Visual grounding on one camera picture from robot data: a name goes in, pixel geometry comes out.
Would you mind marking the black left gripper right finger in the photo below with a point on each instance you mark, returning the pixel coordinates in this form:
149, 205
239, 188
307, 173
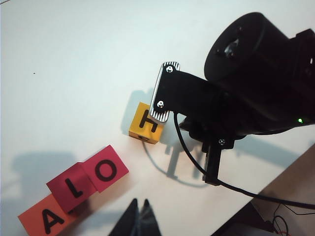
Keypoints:
148, 226

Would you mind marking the orange foam letter block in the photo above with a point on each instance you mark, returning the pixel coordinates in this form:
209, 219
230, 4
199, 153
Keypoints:
29, 218

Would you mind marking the yellow foam letter block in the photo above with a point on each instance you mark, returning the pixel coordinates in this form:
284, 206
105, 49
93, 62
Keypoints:
134, 127

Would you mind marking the pink foam block with T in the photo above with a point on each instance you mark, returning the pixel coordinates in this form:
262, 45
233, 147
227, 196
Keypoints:
56, 186

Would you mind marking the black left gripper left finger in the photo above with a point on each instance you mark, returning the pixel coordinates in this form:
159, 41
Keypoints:
128, 226

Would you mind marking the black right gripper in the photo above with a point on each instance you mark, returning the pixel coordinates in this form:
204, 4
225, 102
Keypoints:
197, 98

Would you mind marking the pink foam block with O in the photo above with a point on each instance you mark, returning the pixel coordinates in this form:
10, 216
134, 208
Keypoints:
89, 164

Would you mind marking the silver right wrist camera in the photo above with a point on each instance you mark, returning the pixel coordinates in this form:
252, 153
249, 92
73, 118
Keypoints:
160, 116

